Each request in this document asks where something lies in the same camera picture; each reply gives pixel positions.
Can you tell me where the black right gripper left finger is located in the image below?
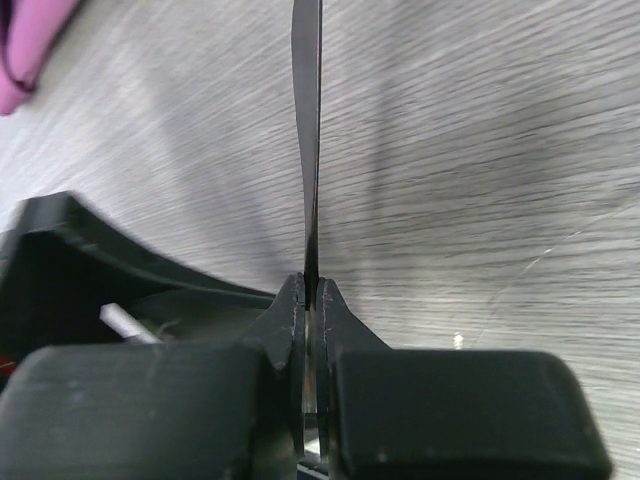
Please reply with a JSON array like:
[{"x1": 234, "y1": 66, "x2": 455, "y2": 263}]
[{"x1": 1, "y1": 274, "x2": 305, "y2": 479}]

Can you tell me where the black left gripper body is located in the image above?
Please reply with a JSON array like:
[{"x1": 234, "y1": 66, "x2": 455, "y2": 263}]
[{"x1": 1, "y1": 191, "x2": 274, "y2": 360}]

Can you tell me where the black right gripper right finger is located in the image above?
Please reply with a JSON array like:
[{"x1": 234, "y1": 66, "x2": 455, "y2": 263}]
[{"x1": 316, "y1": 279, "x2": 613, "y2": 479}]

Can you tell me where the magenta cloth napkin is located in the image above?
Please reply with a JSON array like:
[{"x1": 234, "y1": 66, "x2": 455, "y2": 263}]
[{"x1": 1, "y1": 0, "x2": 81, "y2": 116}]

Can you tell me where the dark metal fork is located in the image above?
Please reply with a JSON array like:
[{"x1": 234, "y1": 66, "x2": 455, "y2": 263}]
[{"x1": 291, "y1": 0, "x2": 323, "y2": 310}]

